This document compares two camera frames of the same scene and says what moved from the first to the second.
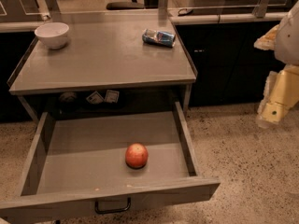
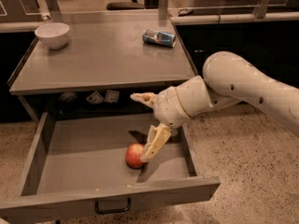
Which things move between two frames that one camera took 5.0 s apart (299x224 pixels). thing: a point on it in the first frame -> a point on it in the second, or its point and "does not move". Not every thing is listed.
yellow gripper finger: (267, 41) -> (148, 98)
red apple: (136, 155) does not move
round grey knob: (67, 96) does not move
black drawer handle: (128, 206) does not move
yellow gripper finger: (280, 95) -> (157, 138)
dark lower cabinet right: (230, 70) does not move
